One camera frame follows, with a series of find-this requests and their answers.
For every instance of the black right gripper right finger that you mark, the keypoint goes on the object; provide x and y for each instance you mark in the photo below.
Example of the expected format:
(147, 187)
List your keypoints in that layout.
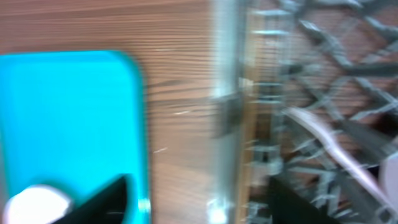
(287, 207)

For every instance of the teal plastic serving tray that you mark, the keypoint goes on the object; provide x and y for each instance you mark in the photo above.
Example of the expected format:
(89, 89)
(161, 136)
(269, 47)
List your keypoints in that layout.
(75, 120)

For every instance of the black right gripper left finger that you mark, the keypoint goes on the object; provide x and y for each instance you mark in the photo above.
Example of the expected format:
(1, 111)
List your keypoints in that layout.
(108, 206)

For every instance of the pink round bowl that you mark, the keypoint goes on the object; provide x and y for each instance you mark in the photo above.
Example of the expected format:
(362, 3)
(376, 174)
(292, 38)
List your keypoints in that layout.
(388, 178)

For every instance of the grey plastic dish rack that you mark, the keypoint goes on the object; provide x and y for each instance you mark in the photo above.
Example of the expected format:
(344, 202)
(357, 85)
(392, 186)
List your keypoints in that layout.
(335, 59)

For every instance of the white plastic fork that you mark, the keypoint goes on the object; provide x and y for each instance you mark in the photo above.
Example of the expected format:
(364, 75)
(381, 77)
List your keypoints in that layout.
(37, 204)

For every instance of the large pink plate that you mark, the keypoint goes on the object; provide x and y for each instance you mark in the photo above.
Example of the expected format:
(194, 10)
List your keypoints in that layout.
(322, 131)

